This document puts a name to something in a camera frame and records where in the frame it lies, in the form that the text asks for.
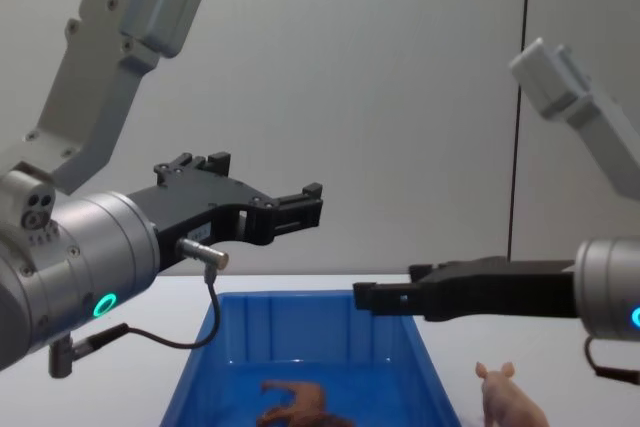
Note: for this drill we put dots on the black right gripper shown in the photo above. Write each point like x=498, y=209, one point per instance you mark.
x=500, y=289

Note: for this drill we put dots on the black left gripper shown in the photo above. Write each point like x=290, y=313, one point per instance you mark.
x=200, y=202

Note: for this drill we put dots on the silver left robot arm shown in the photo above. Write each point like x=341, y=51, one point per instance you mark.
x=75, y=247

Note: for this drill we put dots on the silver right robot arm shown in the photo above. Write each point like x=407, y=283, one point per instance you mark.
x=600, y=272

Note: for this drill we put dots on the blue plastic bin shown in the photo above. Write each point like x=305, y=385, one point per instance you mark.
x=250, y=327

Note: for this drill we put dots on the pink toy pig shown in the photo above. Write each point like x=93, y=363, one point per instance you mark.
x=505, y=397

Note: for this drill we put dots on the brown toy horse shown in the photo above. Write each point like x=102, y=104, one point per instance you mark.
x=310, y=397

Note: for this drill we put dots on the dark brown toy animal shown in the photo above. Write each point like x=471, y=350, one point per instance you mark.
x=335, y=421

